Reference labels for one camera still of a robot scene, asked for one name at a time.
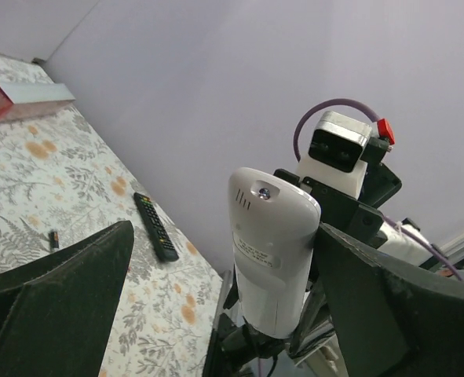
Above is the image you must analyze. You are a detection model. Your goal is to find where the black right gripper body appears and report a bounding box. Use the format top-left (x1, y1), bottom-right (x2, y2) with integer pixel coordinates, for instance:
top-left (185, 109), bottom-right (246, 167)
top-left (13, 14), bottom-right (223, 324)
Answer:
top-left (212, 169), bottom-right (383, 376)

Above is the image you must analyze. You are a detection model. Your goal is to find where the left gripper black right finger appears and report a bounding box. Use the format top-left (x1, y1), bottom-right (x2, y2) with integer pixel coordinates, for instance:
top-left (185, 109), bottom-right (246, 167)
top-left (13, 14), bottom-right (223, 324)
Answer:
top-left (315, 224), bottom-right (464, 376)

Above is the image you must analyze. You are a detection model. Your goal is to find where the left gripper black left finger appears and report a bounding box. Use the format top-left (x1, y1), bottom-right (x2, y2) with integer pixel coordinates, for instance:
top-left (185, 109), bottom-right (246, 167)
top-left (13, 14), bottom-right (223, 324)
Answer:
top-left (0, 221), bottom-right (134, 376)

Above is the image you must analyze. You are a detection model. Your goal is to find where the white remote control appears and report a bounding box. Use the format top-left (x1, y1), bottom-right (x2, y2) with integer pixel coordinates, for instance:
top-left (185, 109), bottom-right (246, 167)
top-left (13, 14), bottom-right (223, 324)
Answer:
top-left (228, 167), bottom-right (321, 339)

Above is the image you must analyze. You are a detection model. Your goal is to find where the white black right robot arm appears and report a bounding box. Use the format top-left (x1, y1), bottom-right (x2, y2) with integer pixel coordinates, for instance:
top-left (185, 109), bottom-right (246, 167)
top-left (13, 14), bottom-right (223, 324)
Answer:
top-left (204, 165), bottom-right (464, 376)

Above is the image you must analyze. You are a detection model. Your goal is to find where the black TV remote control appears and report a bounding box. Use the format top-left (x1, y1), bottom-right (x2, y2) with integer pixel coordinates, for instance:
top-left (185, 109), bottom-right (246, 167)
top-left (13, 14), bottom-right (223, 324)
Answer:
top-left (133, 192), bottom-right (179, 263)

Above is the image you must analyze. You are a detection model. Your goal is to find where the black AAA battery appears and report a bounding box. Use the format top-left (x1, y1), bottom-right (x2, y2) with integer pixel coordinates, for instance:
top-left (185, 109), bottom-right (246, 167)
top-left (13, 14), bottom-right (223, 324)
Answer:
top-left (49, 230), bottom-right (60, 252)

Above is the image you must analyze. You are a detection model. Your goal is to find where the red silver long box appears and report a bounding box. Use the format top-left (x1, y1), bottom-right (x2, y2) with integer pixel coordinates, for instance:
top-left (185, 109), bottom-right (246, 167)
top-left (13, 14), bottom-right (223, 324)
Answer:
top-left (0, 82), bottom-right (75, 123)

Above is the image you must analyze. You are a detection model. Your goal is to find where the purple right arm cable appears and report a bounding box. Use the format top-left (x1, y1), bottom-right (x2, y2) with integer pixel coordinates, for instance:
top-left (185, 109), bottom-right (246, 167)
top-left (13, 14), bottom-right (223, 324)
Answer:
top-left (293, 97), bottom-right (464, 282)

